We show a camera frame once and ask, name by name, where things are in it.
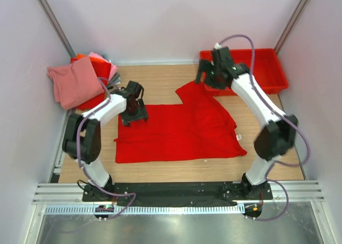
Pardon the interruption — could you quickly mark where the right aluminium frame post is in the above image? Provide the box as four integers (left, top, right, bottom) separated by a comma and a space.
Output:
274, 0, 310, 55

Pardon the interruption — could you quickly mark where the white slotted cable duct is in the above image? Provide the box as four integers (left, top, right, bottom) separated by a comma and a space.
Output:
44, 203, 245, 216

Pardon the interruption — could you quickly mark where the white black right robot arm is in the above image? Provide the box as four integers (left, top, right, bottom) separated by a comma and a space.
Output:
195, 45, 298, 199

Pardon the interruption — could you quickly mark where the left aluminium frame post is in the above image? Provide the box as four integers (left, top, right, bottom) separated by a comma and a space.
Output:
37, 0, 76, 58

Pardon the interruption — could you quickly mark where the red folded t shirt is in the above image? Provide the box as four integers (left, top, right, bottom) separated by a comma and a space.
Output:
77, 57, 111, 111

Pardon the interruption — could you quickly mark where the aluminium frame post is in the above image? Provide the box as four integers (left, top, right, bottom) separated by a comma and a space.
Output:
37, 0, 76, 58
274, 0, 310, 55

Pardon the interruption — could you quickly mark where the grey folded t shirt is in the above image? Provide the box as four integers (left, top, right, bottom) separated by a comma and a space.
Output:
106, 73, 121, 89

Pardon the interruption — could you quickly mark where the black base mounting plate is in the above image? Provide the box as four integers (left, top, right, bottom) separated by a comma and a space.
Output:
81, 181, 274, 208

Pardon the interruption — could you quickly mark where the light pink folded t shirt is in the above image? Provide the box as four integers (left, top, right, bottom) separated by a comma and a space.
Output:
88, 52, 118, 79

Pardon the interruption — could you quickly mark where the red plastic tray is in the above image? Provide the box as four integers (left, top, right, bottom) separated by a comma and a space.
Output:
199, 48, 289, 97

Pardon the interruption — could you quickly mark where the orange folded t shirt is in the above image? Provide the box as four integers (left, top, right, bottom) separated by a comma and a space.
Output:
76, 54, 87, 60

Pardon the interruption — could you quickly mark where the red t shirt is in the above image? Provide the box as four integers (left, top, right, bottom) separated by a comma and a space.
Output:
77, 57, 111, 111
115, 82, 247, 163

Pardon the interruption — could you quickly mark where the dusty pink folded t shirt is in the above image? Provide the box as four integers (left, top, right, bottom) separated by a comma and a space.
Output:
47, 57, 104, 111

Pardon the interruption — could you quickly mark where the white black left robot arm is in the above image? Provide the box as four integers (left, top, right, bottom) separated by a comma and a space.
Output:
62, 81, 149, 201

